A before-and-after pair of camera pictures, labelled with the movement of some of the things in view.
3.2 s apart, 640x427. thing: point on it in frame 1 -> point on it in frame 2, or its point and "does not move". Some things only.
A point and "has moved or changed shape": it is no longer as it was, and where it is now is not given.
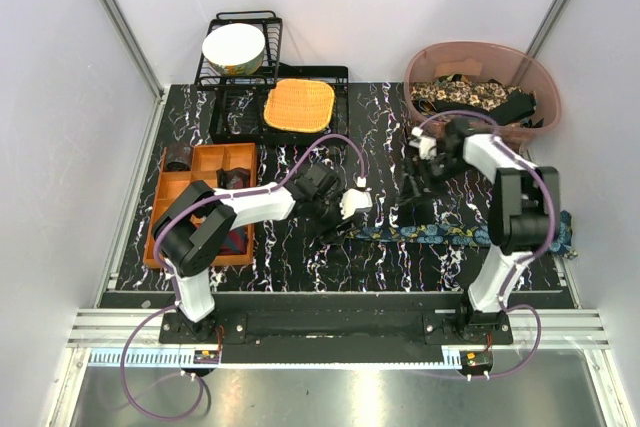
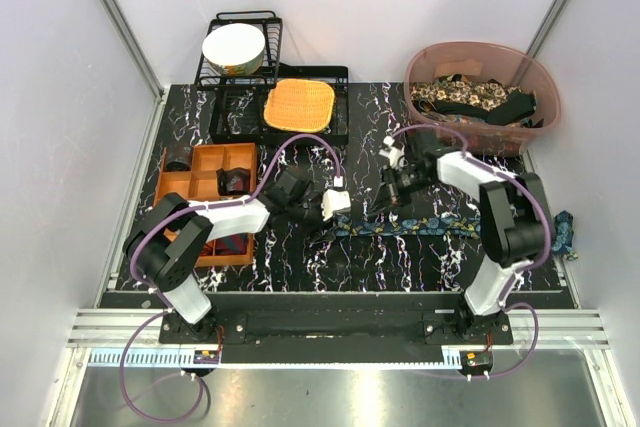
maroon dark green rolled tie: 239,177 does not move
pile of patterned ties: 490,100 does not move
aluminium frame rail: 145,329 does not move
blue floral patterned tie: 457,235 has moved or changed shape
